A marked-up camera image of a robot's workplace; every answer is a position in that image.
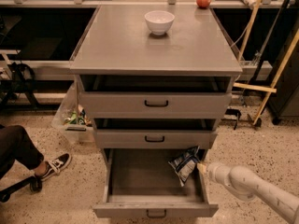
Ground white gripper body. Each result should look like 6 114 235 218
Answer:
206 162 231 186

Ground blue chip bag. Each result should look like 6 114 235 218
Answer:
169 147 200 187

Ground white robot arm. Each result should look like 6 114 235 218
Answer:
197 162 299 224

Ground grey bottom drawer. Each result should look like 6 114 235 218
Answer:
93 148 218 218

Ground grey drawer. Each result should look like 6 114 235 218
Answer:
93 148 218 218
94 118 217 149
78 75 232 119

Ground grey middle drawer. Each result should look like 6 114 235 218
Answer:
94 118 217 149

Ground grey drawer cabinet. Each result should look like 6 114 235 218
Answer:
69 4 243 161

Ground grey top drawer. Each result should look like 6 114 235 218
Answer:
78 75 232 119

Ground clear plastic storage bin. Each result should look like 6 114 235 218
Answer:
51 84 94 144

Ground black white sneaker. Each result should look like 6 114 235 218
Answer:
34 153 72 181

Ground white ceramic bowl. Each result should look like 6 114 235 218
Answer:
144 10 175 35

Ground black office chair base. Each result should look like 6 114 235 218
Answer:
0 176 42 203

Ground person leg dark trousers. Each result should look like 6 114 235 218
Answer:
0 125 47 178

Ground wooden easel frame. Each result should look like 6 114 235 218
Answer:
233 0 299 126

